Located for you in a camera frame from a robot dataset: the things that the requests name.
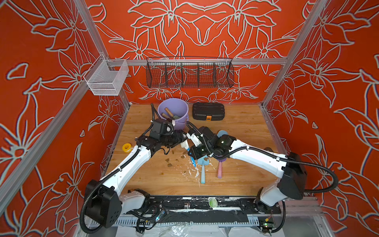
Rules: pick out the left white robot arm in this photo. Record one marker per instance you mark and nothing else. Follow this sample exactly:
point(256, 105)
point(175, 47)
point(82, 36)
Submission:
point(102, 205)

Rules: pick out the black wire wall basket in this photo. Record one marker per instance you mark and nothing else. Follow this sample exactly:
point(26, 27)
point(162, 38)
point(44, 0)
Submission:
point(190, 72)

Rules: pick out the purple trowel pink handle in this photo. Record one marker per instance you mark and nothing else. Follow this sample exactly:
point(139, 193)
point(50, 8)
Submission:
point(220, 168)

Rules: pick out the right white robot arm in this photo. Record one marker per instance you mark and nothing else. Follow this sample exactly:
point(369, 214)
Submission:
point(289, 169)

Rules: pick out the light blue trowel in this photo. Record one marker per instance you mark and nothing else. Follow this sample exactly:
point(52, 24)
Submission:
point(203, 162)
point(222, 133)

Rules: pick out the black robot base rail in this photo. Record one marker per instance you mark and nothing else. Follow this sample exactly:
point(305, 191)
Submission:
point(230, 212)

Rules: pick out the yellow tape roll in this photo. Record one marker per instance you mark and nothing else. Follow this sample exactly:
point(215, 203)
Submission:
point(127, 147)

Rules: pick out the green round sticker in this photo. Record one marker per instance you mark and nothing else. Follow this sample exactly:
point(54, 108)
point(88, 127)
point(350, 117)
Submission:
point(213, 203)

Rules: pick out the green trowel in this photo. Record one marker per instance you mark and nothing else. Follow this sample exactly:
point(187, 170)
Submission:
point(166, 116)

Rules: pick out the white wire mesh basket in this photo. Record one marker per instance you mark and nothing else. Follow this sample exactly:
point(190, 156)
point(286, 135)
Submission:
point(106, 77)

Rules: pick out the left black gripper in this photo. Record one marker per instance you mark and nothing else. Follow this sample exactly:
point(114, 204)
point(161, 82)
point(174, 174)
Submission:
point(178, 140)

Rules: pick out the purple plastic bucket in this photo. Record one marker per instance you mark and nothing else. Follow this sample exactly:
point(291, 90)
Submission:
point(178, 108)

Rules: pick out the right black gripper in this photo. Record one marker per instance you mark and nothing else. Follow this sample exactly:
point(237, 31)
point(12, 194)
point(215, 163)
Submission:
point(195, 152)

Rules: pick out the light blue trowel back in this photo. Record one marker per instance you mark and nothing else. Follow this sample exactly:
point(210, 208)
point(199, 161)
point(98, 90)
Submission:
point(222, 133)

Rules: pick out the light blue trowel front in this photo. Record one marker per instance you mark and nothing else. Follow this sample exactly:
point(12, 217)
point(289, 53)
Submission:
point(203, 162)

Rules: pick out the black plastic tool case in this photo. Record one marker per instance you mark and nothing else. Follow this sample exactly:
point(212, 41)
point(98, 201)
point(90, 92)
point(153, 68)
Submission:
point(208, 111)

